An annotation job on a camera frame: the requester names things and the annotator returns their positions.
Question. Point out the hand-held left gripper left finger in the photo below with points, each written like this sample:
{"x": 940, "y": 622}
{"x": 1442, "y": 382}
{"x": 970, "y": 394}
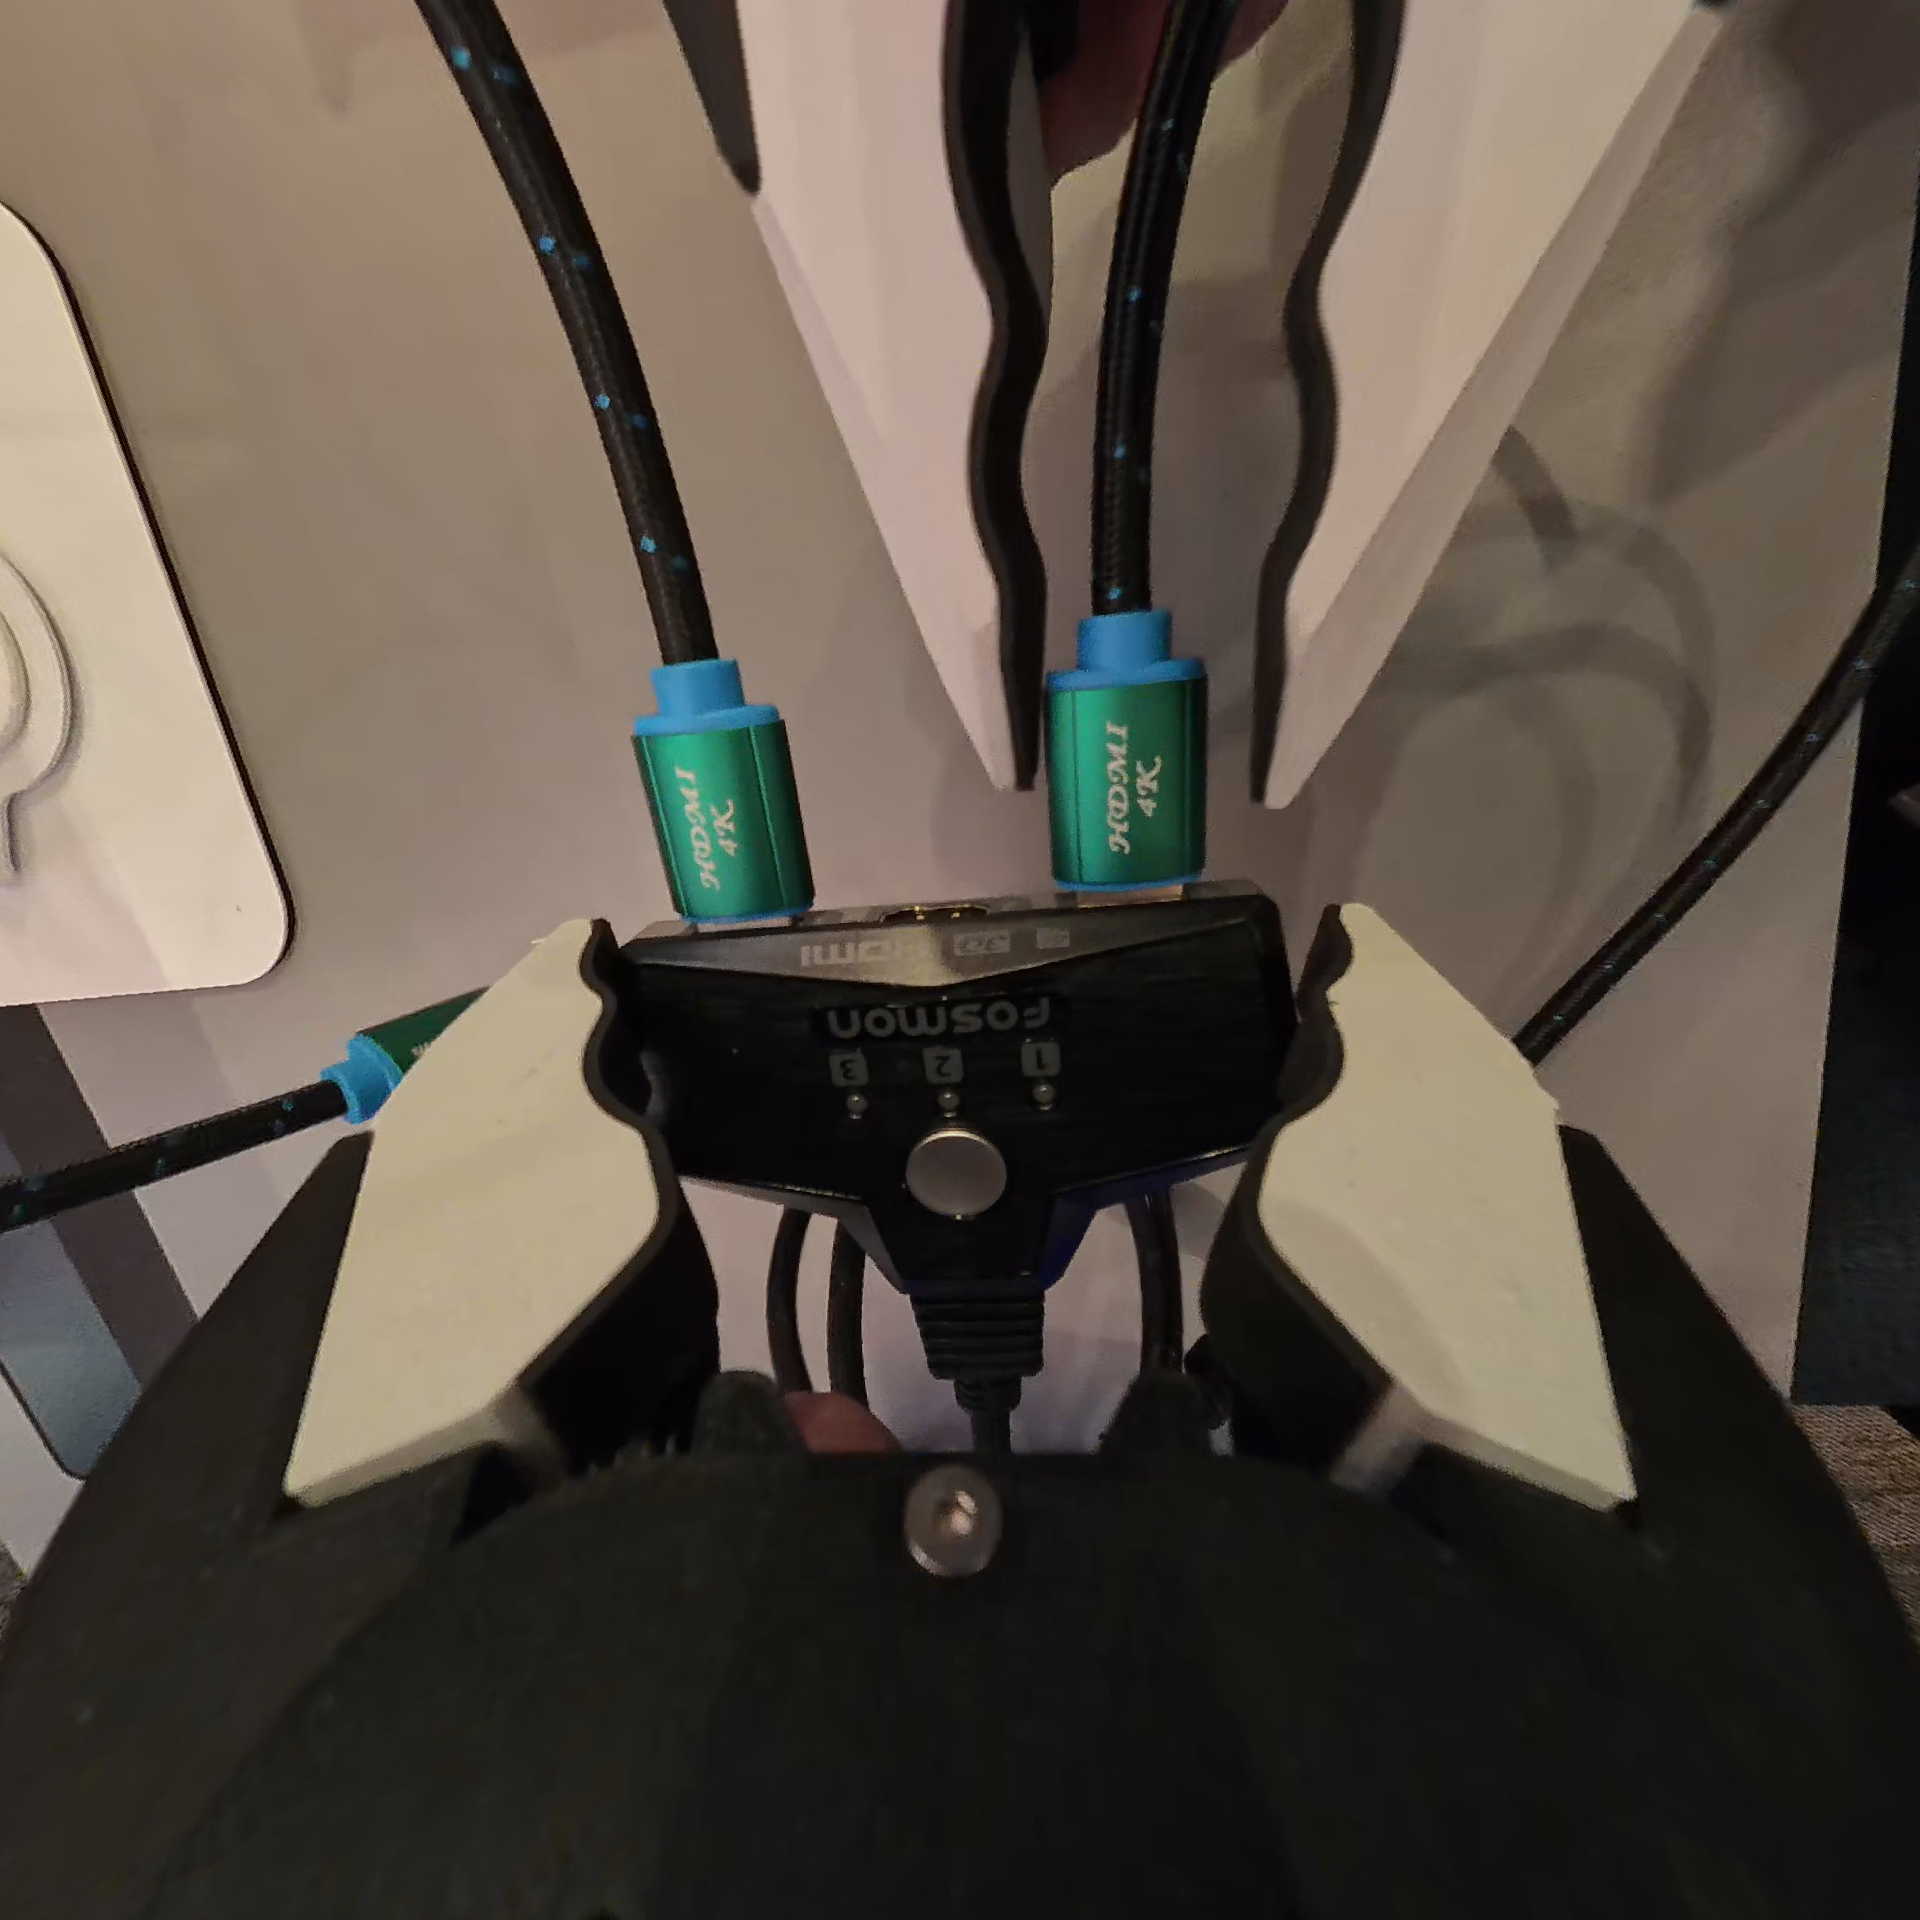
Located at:
{"x": 482, "y": 1201}

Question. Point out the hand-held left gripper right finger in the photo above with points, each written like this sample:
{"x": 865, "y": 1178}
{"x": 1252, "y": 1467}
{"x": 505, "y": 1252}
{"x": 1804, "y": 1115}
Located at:
{"x": 1442, "y": 1230}

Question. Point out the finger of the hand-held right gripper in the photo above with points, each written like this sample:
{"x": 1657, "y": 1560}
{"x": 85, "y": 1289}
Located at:
{"x": 869, "y": 300}
{"x": 1470, "y": 300}

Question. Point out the black port adapter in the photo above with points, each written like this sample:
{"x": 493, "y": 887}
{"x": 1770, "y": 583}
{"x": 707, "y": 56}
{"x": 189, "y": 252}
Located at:
{"x": 1126, "y": 1079}

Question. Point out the person's right hand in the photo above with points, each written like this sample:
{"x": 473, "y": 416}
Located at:
{"x": 1090, "y": 90}

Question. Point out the dark trousers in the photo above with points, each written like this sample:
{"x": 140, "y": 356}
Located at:
{"x": 1869, "y": 1124}

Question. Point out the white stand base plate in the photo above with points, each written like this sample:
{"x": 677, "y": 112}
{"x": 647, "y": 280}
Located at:
{"x": 137, "y": 675}

